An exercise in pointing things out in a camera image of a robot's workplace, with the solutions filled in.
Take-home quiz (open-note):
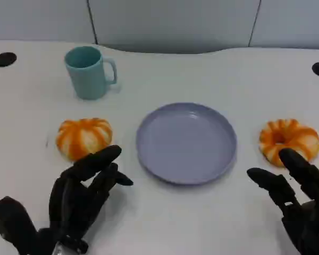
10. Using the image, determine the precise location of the lilac plate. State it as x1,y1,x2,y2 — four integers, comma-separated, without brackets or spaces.
136,102,238,186

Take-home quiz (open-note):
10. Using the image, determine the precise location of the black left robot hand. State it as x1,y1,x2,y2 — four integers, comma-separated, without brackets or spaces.
49,144,134,253

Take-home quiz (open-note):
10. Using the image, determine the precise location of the pale green mug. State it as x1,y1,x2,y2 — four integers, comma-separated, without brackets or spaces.
64,46,122,101

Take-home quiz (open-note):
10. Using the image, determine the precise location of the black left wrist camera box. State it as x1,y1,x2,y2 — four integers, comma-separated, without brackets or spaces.
0,195,53,255

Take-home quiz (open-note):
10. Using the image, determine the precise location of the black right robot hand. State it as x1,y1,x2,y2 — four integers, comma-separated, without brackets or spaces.
246,148,319,255

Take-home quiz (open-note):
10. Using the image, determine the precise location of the orange white toy bread roll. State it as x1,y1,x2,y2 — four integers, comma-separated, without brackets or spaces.
55,117,113,162
259,118,319,168

